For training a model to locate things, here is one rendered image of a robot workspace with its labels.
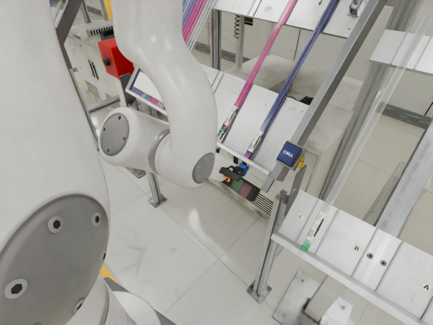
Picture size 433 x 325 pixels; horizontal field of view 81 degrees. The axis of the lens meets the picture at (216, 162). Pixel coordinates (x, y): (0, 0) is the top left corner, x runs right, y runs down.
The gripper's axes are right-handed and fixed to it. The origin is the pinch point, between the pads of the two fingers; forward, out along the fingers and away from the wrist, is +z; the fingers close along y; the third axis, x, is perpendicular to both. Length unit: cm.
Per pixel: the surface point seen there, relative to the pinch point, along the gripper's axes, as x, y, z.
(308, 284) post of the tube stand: -36, 27, 72
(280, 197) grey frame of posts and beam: -1.9, 11.3, 16.3
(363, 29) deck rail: 42.9, 10.0, 10.1
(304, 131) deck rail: 16.1, 10.0, 9.5
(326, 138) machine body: 22, 7, 45
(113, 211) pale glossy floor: -63, -74, 44
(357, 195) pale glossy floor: 9, 22, 123
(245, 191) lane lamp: -4.9, 3.4, 11.1
